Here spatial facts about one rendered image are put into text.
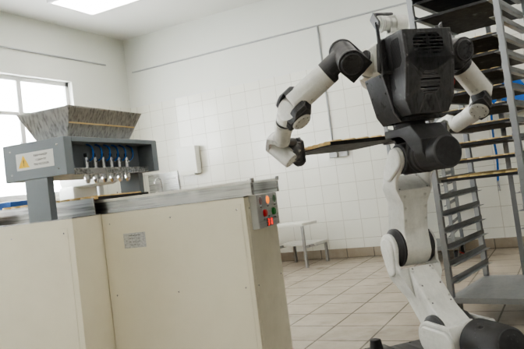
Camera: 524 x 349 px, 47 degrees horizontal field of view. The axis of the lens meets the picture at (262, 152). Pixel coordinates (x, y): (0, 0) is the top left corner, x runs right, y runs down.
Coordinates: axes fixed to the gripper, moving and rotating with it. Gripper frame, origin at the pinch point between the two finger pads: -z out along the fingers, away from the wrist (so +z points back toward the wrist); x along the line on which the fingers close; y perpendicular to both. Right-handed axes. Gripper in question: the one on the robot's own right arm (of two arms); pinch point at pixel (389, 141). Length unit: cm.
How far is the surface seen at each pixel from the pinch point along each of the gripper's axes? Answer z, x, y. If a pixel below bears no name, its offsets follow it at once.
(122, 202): -104, -12, 63
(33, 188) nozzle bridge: -131, -2, 86
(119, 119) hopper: -121, 28, 37
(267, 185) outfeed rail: -49, -13, 30
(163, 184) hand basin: -378, 3, -351
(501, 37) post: 50, 46, -55
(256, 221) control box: -45, -26, 55
